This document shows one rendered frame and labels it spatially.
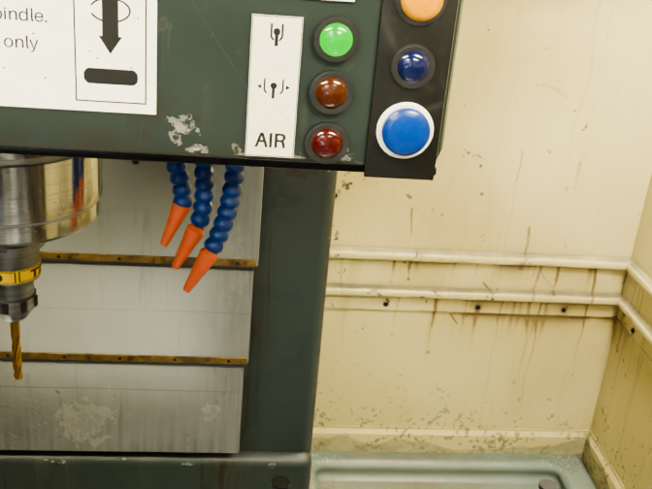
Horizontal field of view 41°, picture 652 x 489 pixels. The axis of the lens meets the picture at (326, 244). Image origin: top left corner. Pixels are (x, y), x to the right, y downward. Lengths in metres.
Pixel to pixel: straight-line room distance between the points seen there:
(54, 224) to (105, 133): 0.20
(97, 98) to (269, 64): 0.10
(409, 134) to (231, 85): 0.11
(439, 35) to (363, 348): 1.33
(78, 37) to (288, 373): 0.95
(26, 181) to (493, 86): 1.10
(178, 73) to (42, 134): 0.09
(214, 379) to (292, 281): 0.19
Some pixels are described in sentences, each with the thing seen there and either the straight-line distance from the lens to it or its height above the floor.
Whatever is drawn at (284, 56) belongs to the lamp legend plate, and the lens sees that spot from 0.54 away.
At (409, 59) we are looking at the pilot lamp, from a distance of 0.54.
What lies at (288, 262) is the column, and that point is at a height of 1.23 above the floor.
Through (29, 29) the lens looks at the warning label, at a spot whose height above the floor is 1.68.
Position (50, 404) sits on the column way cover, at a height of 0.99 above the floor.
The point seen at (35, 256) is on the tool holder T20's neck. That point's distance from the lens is 0.81.
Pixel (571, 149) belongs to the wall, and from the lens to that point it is 1.75.
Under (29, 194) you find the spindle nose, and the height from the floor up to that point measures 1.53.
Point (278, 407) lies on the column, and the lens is 1.45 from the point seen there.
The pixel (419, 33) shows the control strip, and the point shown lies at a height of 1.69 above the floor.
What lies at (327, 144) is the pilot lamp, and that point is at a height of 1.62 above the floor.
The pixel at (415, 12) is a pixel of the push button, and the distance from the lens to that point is 0.53.
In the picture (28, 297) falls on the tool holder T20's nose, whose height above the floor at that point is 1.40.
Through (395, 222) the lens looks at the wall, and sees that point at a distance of 1.71.
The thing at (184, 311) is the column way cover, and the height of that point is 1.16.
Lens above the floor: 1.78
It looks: 23 degrees down
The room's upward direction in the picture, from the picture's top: 5 degrees clockwise
